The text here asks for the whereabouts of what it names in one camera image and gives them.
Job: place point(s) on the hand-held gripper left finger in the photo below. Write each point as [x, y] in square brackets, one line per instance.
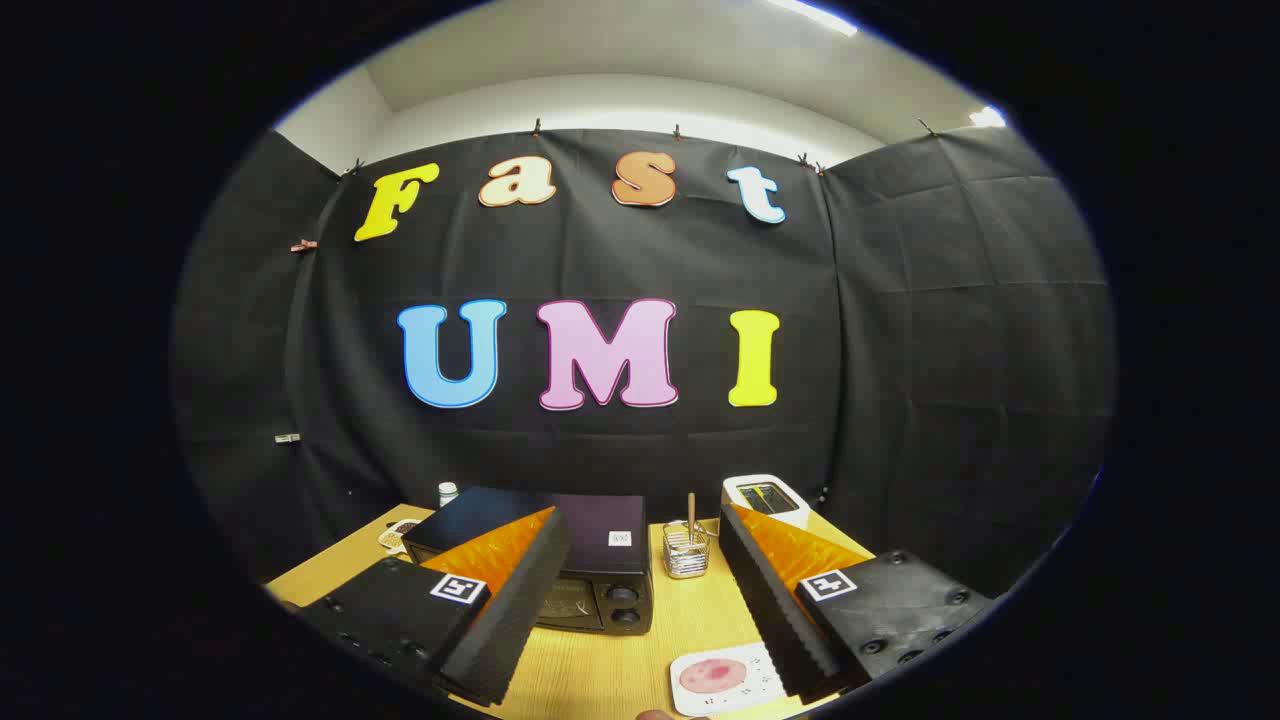
[520, 600]

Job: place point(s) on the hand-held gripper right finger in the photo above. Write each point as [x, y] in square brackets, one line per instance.
[770, 610]

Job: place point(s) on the white square plate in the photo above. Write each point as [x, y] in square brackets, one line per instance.
[760, 685]

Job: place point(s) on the pink ham slice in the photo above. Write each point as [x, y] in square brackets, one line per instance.
[712, 676]

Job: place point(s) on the black toaster oven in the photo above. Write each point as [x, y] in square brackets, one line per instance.
[600, 520]

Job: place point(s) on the white bread toaster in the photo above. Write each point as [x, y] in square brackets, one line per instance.
[795, 518]

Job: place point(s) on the wooden stick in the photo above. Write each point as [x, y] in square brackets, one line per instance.
[691, 510]

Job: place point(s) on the small white bottle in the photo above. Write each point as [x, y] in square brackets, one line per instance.
[447, 493]

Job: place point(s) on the black backdrop cloth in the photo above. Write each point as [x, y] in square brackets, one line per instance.
[900, 350]

